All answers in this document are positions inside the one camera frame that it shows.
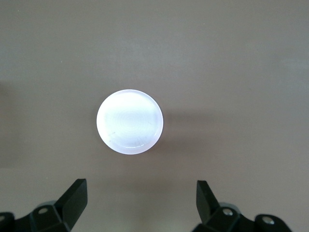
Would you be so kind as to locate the pink round plate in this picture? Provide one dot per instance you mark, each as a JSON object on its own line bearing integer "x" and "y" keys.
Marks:
{"x": 130, "y": 120}

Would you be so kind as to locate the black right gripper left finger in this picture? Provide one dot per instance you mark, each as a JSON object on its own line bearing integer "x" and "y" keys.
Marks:
{"x": 70, "y": 205}

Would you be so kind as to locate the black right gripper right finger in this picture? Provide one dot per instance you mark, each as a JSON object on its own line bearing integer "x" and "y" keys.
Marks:
{"x": 210, "y": 210}

